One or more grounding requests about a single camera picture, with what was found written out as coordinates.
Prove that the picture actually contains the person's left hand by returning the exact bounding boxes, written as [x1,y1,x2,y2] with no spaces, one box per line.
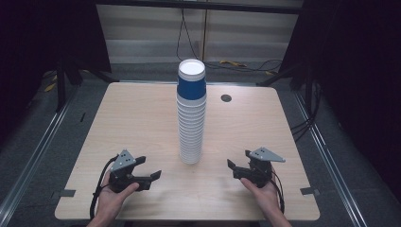
[96,172,140,220]

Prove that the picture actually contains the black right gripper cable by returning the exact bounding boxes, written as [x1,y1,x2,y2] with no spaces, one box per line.
[268,169,286,215]

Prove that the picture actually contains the person's right hand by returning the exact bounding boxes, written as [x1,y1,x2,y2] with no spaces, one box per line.
[240,175,282,218]

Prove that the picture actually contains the black hanging wall cable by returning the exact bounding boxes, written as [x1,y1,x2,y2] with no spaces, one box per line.
[175,8,284,73]

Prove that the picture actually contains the black overhead bar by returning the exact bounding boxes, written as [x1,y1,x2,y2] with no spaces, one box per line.
[94,0,305,15]

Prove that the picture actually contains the black metal stand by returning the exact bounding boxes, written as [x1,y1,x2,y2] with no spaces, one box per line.
[256,61,316,105]
[55,59,120,114]

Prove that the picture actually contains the metal floor rail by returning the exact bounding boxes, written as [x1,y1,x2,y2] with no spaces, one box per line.
[292,90,369,227]
[0,94,78,219]

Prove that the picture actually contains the stack of paper cups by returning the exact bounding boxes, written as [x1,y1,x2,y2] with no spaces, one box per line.
[176,93,207,166]

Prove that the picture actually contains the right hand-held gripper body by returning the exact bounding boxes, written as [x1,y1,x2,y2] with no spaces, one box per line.
[233,147,287,189]

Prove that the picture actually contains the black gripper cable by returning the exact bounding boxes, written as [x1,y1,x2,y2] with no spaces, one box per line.
[268,169,286,215]
[89,154,119,220]

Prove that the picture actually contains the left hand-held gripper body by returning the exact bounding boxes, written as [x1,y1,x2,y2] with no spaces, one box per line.
[108,148,152,193]

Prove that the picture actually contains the blue banded single cup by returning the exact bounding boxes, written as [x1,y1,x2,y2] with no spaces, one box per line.
[177,59,207,101]

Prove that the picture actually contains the dark curtain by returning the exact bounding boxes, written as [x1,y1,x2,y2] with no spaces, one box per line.
[279,0,401,202]
[0,0,112,143]

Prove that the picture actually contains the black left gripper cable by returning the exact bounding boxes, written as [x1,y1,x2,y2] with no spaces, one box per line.
[89,154,119,220]

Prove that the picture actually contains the black floor cable bundle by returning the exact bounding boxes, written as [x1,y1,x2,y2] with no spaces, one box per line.
[289,80,323,143]

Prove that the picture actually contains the grey tape strip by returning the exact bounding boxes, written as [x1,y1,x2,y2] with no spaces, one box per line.
[300,186,321,197]
[51,188,77,199]

